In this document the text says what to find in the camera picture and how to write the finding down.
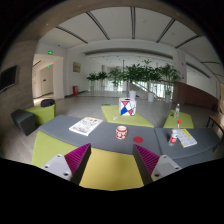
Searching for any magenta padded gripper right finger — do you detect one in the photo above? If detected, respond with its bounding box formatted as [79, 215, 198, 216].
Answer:
[132, 144, 181, 185]

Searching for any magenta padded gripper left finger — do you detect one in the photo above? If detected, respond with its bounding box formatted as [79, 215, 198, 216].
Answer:
[42, 143, 91, 184]

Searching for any clear water bottle red cap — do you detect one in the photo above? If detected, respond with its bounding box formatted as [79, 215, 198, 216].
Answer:
[169, 120, 181, 146]

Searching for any far clear water bottle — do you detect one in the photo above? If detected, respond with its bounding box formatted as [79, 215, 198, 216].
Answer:
[174, 104, 180, 119]

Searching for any red round coaster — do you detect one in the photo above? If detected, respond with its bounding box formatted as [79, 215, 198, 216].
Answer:
[133, 136, 144, 143]

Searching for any open magazine on table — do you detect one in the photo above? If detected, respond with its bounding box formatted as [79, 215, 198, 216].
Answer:
[69, 117, 102, 136]

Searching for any yellow covered booklet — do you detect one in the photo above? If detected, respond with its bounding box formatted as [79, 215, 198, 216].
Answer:
[178, 129, 197, 148]

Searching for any red and white mug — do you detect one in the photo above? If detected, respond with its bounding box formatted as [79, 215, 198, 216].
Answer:
[116, 125, 127, 140]

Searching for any green ottoman with dark bag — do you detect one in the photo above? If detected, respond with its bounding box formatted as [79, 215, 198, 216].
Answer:
[27, 99, 56, 125]

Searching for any dark grey armchair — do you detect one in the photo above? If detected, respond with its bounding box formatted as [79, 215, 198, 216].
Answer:
[11, 109, 36, 136]

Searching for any colourful geometric tissue box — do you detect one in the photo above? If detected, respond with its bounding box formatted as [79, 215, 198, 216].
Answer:
[119, 98, 136, 116]

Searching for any red fire extinguisher box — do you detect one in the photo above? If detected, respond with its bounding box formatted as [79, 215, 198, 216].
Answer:
[73, 86, 79, 96]

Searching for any dark wooden bench right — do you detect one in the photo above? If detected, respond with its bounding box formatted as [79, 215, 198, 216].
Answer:
[206, 114, 224, 134]

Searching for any potted plant far left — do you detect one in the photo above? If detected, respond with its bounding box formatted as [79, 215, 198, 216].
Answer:
[87, 72, 99, 92]

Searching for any potted plant white pot right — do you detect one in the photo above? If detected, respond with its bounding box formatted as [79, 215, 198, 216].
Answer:
[143, 60, 161, 102]

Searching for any potted plant white pot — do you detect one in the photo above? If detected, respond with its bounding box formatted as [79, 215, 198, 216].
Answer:
[143, 60, 161, 102]
[124, 64, 145, 99]

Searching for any potted plant far right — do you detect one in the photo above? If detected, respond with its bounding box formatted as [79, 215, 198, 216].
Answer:
[160, 64, 180, 103]

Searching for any potted plant white pot centre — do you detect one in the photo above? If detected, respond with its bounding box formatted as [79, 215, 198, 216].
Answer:
[124, 64, 145, 99]

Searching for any framed picture on wall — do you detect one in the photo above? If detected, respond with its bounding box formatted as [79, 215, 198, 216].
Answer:
[73, 62, 81, 73]

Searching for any wall mounted black television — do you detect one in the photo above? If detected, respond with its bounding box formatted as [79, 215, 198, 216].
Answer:
[0, 65, 19, 92]

